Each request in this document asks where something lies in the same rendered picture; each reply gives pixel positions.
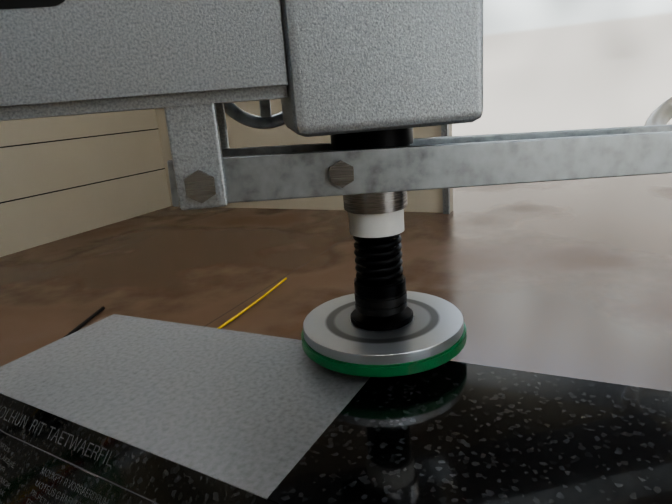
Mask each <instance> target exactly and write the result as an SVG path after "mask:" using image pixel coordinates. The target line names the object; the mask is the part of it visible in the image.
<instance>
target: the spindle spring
mask: <svg viewBox="0 0 672 504"><path fill-rule="evenodd" d="M400 234H401V233H400ZM400 234H397V235H394V236H389V237H381V238H361V237H356V236H353V239H354V240H355V242H354V247H355V248H356V249H355V251H354V254H355V255H356V258H355V263H356V266H355V269H356V271H357V273H356V278H357V279H358V280H360V281H363V282H370V283H376V282H385V281H389V280H392V279H395V278H397V277H398V276H400V275H403V274H402V273H403V267H402V263H403V260H402V258H401V257H402V251H401V249H402V244H401V241H402V236H401V235H400ZM394 238H395V239H394ZM387 240H391V241H389V242H385V243H379V244H364V243H373V242H382V241H387ZM389 248H392V249H390V250H386V251H382V252H365V251H378V250H384V249H389ZM389 256H392V257H389ZM384 257H389V258H386V259H381V260H364V259H376V258H384ZM389 264H392V265H390V266H387V267H382V268H364V267H379V266H385V265H389ZM392 271H393V272H392ZM389 272H392V273H389ZM384 273H389V274H386V275H380V276H366V275H364V274H368V275H376V274H384Z"/></svg>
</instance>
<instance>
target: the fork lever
mask: <svg viewBox="0 0 672 504"><path fill-rule="evenodd" d="M222 156H223V164H224V171H225V179H226V186H227V193H228V203H238V202H253V201H267V200H282V199H297V198H312V197H326V196H341V195H356V194H371V193H385V192H400V191H415V190H430V189H444V188H459V187H474V186H489V185H503V184H518V183H533V182H548V181H562V180H577V179H592V178H607V177H621V176H636V175H651V174H666V173H672V124H666V125H647V126H629V127H611V128H593V129H574V130H556V131H538V132H519V133H501V134H483V135H464V136H446V137H428V138H413V143H412V144H410V146H400V147H382V148H365V149H347V150H334V149H331V143H318V144H299V145H281V146H263V147H244V148H226V149H222ZM167 166H168V174H169V181H170V189H171V197H172V205H173V206H174V207H179V206H180V205H179V198H178V192H177V186H176V180H175V174H174V168H173V161H172V159H170V160H168V161H167ZM184 184H185V192H186V196H187V197H189V198H191V199H193V200H195V201H198V202H200V203H203V202H205V201H206V200H208V199H209V198H211V197H212V196H214V195H215V194H216V188H215V178H214V176H212V175H210V174H208V173H206V172H203V171H201V170H199V169H198V170H197V171H195V172H194V173H192V174H191V175H189V176H188V177H186V178H185V179H184Z"/></svg>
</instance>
